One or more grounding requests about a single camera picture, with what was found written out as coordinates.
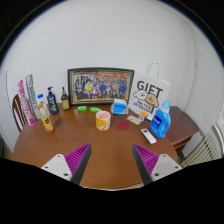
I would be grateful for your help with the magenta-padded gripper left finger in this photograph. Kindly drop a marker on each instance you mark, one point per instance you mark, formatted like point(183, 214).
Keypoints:
point(60, 165)

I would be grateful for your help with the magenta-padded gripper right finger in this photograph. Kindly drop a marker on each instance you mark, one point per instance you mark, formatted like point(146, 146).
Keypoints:
point(163, 165)

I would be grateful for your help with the orange-capped juice bottle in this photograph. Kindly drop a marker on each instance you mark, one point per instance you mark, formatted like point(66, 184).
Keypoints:
point(47, 122)

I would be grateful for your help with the white remote control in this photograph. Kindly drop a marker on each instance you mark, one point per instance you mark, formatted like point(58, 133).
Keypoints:
point(148, 136)

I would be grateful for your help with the white radiator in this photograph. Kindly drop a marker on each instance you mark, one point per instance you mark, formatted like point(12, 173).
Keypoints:
point(201, 151)

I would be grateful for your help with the blue detergent bottle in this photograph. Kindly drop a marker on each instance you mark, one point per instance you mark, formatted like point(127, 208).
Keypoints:
point(160, 122)

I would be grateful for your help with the dark wooden side table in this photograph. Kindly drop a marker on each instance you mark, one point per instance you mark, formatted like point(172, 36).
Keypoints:
point(181, 125)

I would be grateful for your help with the small snack packet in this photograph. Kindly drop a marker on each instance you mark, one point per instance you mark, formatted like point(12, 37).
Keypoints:
point(134, 119)

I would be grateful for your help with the flat round red coaster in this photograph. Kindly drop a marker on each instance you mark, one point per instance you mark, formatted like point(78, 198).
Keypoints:
point(123, 126)

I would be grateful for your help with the pink and yellow mug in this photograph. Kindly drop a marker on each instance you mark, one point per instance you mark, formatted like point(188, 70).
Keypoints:
point(103, 121)

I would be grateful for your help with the dark blue pump bottle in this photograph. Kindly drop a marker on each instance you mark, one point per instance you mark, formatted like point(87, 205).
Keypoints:
point(52, 103)

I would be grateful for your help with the brown pump bottle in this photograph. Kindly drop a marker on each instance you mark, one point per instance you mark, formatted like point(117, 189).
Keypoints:
point(65, 101)

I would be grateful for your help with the pink shuttlecock tube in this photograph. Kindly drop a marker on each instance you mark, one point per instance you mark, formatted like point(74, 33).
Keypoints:
point(26, 105)

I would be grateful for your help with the white blue-capped bottle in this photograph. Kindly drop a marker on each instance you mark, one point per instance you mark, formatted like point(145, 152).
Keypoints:
point(41, 98)

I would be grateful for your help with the brown wooden chair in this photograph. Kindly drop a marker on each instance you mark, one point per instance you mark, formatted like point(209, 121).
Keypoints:
point(16, 110)

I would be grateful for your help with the blue tissue pack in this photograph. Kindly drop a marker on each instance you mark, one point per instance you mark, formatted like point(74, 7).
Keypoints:
point(120, 108)

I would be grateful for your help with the white paper gift bag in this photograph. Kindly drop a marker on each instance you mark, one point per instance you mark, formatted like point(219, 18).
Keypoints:
point(148, 95)

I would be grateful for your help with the white flat panel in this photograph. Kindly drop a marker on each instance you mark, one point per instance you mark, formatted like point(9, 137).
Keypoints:
point(6, 113)

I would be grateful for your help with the white green-blue shuttlecock tube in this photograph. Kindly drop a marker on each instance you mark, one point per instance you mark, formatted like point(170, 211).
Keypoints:
point(32, 95)

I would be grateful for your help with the framed group photo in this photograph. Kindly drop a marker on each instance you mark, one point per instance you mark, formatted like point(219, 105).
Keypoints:
point(100, 86)

